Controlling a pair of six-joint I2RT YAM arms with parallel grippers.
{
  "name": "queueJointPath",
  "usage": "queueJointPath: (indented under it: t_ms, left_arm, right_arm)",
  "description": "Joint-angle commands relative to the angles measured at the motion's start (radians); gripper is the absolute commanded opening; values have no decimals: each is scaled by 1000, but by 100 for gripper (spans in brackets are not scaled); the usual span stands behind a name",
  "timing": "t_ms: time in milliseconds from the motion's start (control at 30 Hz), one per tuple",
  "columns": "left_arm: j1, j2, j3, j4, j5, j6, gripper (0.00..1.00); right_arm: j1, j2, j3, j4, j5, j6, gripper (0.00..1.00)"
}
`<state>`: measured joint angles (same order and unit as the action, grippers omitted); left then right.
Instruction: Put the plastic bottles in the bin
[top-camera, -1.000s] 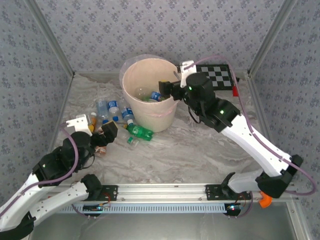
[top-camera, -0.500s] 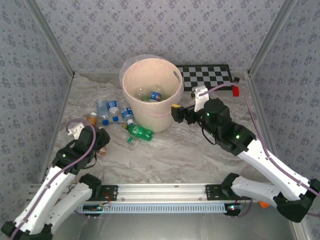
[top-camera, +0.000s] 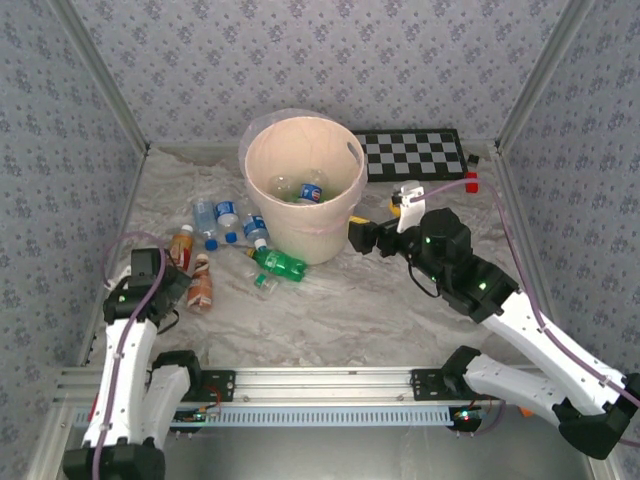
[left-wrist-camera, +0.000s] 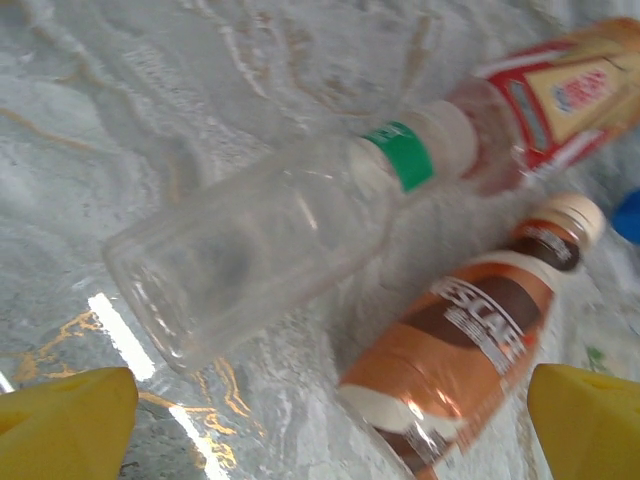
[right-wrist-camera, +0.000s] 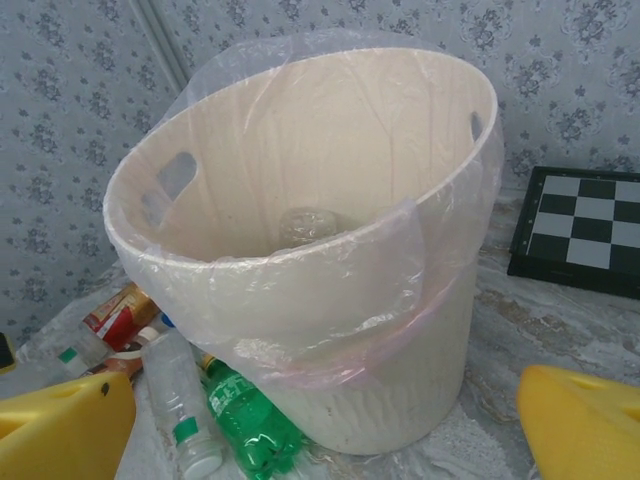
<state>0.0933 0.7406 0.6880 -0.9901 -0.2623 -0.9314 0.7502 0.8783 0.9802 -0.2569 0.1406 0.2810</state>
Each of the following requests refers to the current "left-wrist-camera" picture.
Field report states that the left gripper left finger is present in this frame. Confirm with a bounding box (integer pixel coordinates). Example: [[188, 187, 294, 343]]
[[0, 367, 140, 480]]

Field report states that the orange brown coffee bottle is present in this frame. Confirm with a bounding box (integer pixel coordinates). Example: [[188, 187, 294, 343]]
[[337, 192, 606, 480]]

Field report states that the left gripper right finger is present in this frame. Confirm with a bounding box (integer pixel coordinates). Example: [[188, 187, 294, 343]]
[[527, 362, 640, 480]]

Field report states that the red orange label bottle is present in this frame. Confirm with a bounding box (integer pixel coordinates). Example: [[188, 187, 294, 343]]
[[444, 17, 640, 194]]

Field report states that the clear bottle pale label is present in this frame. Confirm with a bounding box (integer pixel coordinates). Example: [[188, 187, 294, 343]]
[[609, 187, 640, 246]]

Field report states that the clear bottle green band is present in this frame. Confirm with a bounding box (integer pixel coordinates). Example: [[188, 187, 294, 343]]
[[102, 107, 479, 374]]

